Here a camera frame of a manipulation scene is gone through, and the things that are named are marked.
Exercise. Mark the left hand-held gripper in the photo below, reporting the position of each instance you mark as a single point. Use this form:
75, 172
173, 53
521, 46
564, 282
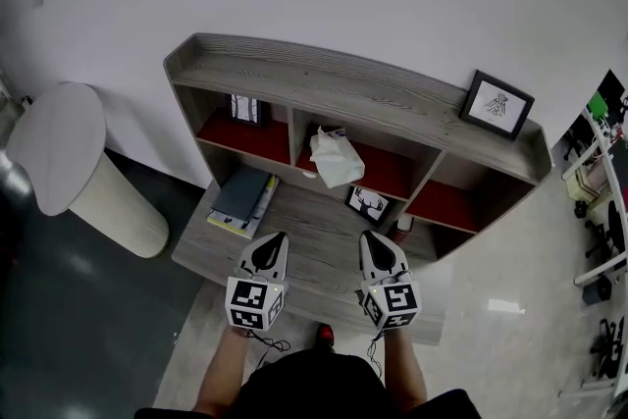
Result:
250, 301

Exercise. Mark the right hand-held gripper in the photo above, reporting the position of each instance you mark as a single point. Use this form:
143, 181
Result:
395, 304

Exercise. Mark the white tissues pack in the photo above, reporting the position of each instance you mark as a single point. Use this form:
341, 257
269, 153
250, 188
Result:
336, 159

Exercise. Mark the grey wooden desk shelf unit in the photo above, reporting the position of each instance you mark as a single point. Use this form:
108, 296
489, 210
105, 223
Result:
343, 83

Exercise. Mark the person's left forearm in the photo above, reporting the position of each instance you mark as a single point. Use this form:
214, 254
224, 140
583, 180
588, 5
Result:
223, 368

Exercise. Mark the person's right forearm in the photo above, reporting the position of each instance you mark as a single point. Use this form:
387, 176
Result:
404, 368

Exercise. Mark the long white office desk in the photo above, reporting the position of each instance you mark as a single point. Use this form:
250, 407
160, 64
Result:
615, 172

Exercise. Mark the green plastic block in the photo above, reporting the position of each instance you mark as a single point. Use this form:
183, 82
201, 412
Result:
597, 105

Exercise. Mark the thick red book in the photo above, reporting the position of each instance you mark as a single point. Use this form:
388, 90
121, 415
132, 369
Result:
402, 230

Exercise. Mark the stack of books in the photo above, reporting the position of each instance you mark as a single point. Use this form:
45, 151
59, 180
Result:
262, 216

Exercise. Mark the grey notebook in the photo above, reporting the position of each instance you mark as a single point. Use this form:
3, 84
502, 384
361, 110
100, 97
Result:
243, 191

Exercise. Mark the person's right red shoe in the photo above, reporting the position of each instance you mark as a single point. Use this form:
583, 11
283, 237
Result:
325, 334

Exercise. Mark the person's black shirt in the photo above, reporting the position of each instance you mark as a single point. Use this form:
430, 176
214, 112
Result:
314, 387

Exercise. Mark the pale storage box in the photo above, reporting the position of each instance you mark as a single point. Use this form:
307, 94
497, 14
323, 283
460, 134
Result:
581, 181

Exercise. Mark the dark grey trash bin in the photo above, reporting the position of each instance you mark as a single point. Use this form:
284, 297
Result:
597, 292

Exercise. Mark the black office chair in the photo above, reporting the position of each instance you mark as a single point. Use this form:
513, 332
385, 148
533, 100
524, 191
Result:
608, 348
574, 137
613, 225

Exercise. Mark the black computer monitor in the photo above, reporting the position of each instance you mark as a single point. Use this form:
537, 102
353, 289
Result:
613, 86

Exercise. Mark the black frame with deer picture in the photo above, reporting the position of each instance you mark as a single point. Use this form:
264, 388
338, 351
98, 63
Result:
368, 206

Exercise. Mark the black frame with tree picture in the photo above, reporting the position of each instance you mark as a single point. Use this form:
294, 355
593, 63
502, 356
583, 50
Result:
247, 110

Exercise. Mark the black frame with line drawing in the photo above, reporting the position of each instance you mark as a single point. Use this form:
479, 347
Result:
495, 105

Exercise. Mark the white ribbed pedestal table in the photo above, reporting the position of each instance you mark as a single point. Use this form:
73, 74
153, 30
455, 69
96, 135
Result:
54, 142

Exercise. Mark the black wall plug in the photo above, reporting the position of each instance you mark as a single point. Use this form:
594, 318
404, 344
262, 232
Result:
27, 100

